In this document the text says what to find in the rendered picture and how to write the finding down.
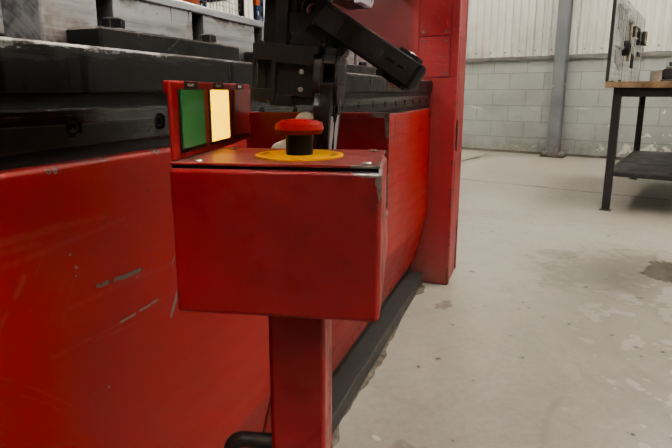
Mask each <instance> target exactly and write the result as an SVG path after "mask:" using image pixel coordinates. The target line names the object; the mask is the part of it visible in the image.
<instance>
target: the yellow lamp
mask: <svg viewBox="0 0 672 448"><path fill-rule="evenodd" d="M210 98H211V119H212V140H213V142H214V141H218V140H222V139H226V138H229V137H230V118H229V94H228V90H210Z"/></svg>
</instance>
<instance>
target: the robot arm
mask: <svg viewBox="0 0 672 448"><path fill-rule="evenodd" d="M350 1H353V0H265V16H264V36H263V41H262V40H259V41H258V43H253V59H252V81H251V100H256V101H257V102H269V103H270V105H276V106H288V107H293V105H310V106H313V110H309V111H303V112H301V113H299V114H298V115H297V116H296V118H295V119H316V120H318V121H319V122H321V123H322V124H323V127H324V129H323V131H322V133H321V134H317V135H313V149H337V142H338V134H339V126H340V117H341V106H342V105H343V102H344V97H345V90H346V75H347V59H345V58H347V57H348V55H349V50H350V51H352V52H353V53H355V54H356V55H358V56H359V57H361V58H362V59H364V60H365V61H367V62H368V63H370V64H371V65H372V66H374V67H375V68H377V69H378V70H380V71H381V72H382V73H383V75H382V77H383V78H385V79H386V80H387V82H388V83H389V85H391V86H392V87H398V88H399V89H401V90H402V91H404V89H405V88H406V89H407V90H414V89H415V88H416V87H417V86H418V84H419V83H420V81H421V80H422V78H423V77H424V75H425V72H426V69H425V67H424V66H423V65H422V63H423V61H422V60H421V59H420V58H418V57H417V56H416V54H415V53H414V52H412V51H409V50H406V49H405V48H403V47H400V49H398V48H397V47H395V46H393V45H392V44H390V43H389V42H388V41H386V40H385V39H383V38H382V37H380V36H379V35H377V34H376V33H374V32H373V31H371V30H370V29H368V28H367V27H365V26H364V25H362V24H361V23H359V22H358V21H356V20H355V19H353V18H352V17H350V16H349V15H347V14H346V13H344V12H343V11H341V10H340V9H338V8H337V7H335V6H334V5H332V3H341V2H350ZM311 4H315V5H313V6H311V7H310V8H311V11H312V12H311V13H308V11H307V10H308V7H309V6H310V5H311ZM257 59H258V75H257V88H256V72H257Z"/></svg>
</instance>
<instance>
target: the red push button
mask: <svg viewBox="0 0 672 448"><path fill-rule="evenodd" d="M323 129H324V127H323V124H322V123H321V122H319V121H318V120H316V119H282V120H281V121H279V122H277V123H276V124H275V131H276V133H277V134H279V135H286V155H292V156H305V155H312V154H313V135H317V134H321V133H322V131H323Z"/></svg>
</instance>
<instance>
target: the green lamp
mask: <svg viewBox="0 0 672 448"><path fill-rule="evenodd" d="M180 100H181V117H182V134H183V149H187V148H191V147H195V146H199V145H202V144H206V126H205V106H204V90H180Z"/></svg>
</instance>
